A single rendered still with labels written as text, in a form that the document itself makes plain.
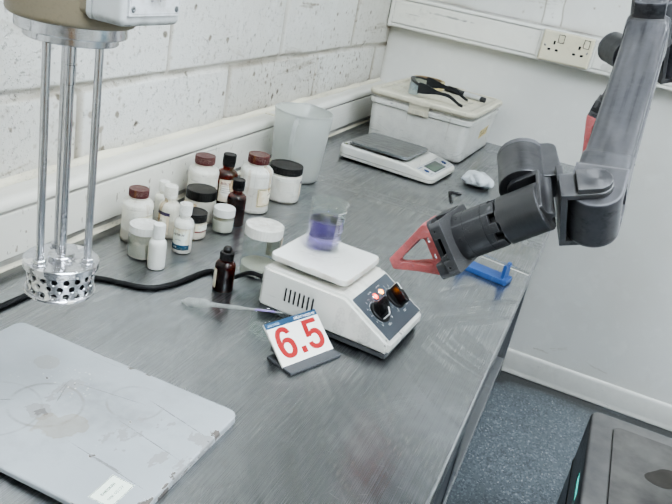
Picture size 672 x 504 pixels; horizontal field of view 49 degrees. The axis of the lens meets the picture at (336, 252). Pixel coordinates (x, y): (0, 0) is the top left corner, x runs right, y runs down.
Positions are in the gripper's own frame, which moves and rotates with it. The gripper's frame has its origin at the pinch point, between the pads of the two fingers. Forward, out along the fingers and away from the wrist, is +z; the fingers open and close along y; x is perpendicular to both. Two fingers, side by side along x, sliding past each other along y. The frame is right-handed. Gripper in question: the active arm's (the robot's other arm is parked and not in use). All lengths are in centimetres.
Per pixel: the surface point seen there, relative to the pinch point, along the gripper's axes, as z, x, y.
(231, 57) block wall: 38, -45, -45
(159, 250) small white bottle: 33.9, -13.9, 1.3
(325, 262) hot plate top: 11.7, -2.9, -3.3
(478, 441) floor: 52, 70, -106
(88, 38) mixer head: -1.5, -29.4, 37.0
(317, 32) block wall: 38, -50, -87
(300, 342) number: 13.9, 4.6, 6.7
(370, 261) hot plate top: 8.3, -0.2, -8.9
